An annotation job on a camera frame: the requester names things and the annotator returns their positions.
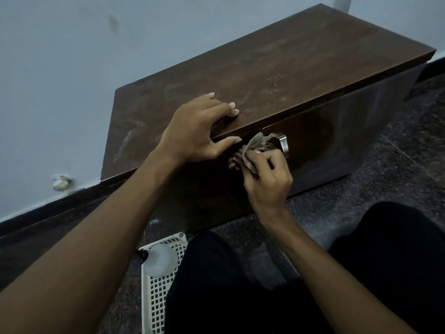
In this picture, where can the white plastic lattice basket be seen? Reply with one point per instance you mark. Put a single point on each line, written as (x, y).
(156, 295)

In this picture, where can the person's right hand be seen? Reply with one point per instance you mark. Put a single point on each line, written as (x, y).
(269, 187)

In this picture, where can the person's left forearm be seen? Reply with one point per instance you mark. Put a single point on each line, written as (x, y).
(80, 260)

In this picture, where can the white plaster lump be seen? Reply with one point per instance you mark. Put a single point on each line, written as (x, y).
(62, 183)

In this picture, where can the person's right forearm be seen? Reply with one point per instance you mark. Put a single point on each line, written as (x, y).
(340, 281)

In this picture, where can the striped brown cleaning cloth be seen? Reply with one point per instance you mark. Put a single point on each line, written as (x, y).
(252, 149)

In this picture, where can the dark wooden table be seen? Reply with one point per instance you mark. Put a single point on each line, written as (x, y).
(295, 62)

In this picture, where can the person's black trousers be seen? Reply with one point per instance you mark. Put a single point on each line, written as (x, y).
(215, 292)

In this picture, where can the white spray bottle black trigger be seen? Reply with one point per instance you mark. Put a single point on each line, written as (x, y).
(160, 259)

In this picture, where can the person's left hand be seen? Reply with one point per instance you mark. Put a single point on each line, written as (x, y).
(191, 132)

